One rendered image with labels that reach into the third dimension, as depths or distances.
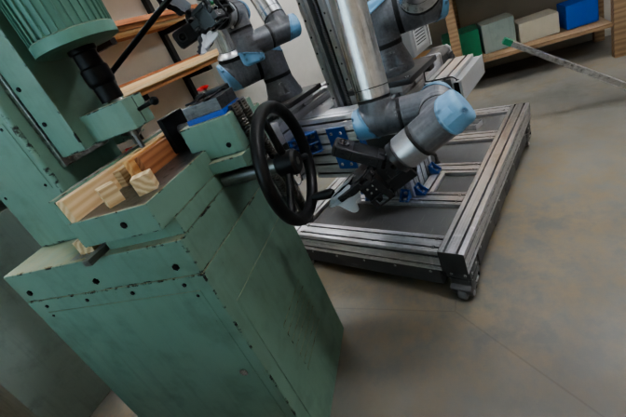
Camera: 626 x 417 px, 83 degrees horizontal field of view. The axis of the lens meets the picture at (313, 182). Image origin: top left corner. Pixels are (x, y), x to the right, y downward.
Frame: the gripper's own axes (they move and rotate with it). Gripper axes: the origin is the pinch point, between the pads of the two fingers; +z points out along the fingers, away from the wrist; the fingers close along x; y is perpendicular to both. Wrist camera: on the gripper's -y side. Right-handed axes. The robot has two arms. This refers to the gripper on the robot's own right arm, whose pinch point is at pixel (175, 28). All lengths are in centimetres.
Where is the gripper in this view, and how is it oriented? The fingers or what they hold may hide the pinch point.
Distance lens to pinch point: 96.6
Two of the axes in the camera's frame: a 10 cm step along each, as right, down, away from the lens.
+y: 7.8, -4.4, -4.5
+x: 5.9, 7.6, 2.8
